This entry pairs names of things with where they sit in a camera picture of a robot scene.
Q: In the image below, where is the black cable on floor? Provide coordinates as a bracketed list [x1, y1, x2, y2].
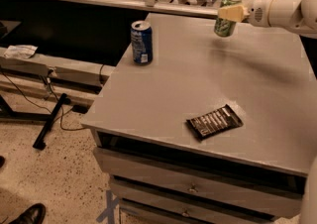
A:
[0, 63, 107, 132]

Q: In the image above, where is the grey drawer cabinet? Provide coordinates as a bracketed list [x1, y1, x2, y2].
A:
[80, 13, 311, 224]

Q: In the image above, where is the grey drawer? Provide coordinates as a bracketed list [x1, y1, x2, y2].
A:
[108, 176, 275, 224]
[93, 148, 301, 217]

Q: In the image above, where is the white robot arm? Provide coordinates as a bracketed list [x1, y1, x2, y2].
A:
[218, 0, 317, 224]

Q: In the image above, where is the black leather shoe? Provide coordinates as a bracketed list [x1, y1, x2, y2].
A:
[9, 203, 46, 224]

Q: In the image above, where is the lower grey drawer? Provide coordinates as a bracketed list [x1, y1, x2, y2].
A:
[108, 176, 275, 224]

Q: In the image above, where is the upper grey drawer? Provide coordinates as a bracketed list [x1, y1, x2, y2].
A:
[93, 148, 301, 217]

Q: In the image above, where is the black rxbar chocolate wrapper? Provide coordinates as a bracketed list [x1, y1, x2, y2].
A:
[186, 104, 244, 141]

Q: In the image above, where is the white crumpled cloth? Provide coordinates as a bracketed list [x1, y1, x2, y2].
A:
[4, 45, 38, 59]

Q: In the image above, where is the black table leg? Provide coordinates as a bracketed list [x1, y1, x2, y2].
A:
[33, 93, 67, 150]

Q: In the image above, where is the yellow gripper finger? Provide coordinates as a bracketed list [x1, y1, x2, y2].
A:
[218, 4, 249, 22]

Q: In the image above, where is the green soda can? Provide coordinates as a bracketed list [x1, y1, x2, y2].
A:
[214, 0, 242, 38]

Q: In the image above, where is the grey low shelf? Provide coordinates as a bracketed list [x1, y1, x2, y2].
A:
[0, 48, 115, 106]

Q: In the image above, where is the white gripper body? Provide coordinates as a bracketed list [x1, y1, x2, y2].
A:
[247, 0, 272, 27]

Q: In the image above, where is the blue soda can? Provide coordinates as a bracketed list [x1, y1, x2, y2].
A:
[131, 21, 153, 64]

